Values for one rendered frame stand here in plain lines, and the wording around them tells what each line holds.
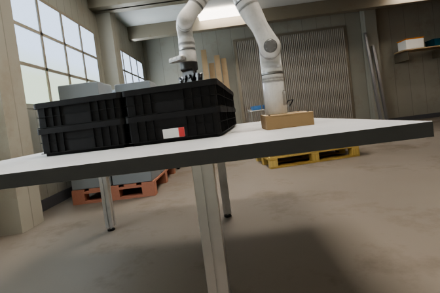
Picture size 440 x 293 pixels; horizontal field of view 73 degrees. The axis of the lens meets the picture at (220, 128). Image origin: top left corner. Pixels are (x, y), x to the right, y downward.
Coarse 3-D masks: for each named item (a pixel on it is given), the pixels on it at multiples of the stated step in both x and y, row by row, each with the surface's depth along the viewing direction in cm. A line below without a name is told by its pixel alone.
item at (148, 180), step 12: (72, 84) 327; (84, 84) 327; (96, 84) 327; (108, 84) 360; (120, 84) 370; (132, 84) 370; (144, 84) 370; (156, 84) 411; (60, 96) 328; (72, 96) 328; (84, 96) 328; (84, 180) 331; (96, 180) 331; (120, 180) 330; (132, 180) 330; (144, 180) 329; (156, 180) 343; (72, 192) 331; (84, 192) 331; (120, 192) 334; (144, 192) 329; (156, 192) 337
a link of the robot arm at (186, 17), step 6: (192, 0) 124; (186, 6) 123; (192, 6) 123; (198, 6) 124; (180, 12) 122; (186, 12) 122; (192, 12) 123; (198, 12) 125; (180, 18) 121; (186, 18) 121; (192, 18) 123; (180, 24) 122; (186, 24) 122; (186, 30) 126
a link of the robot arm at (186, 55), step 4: (180, 52) 125; (184, 52) 124; (188, 52) 123; (192, 52) 124; (176, 56) 121; (180, 56) 119; (184, 56) 120; (188, 56) 123; (192, 56) 124; (196, 56) 127; (172, 60) 123; (176, 60) 121; (180, 60) 121; (184, 60) 122; (188, 60) 123; (192, 60) 124; (196, 60) 126
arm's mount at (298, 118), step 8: (288, 112) 130; (296, 112) 121; (304, 112) 118; (312, 112) 118; (264, 120) 125; (272, 120) 118; (280, 120) 118; (288, 120) 118; (296, 120) 118; (304, 120) 118; (312, 120) 118; (264, 128) 128; (272, 128) 118; (280, 128) 118
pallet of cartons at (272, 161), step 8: (304, 152) 400; (312, 152) 400; (336, 152) 445; (344, 152) 445; (352, 152) 407; (256, 160) 476; (264, 160) 431; (272, 160) 394; (280, 160) 438; (288, 160) 435; (312, 160) 401; (320, 160) 402; (328, 160) 403; (272, 168) 394
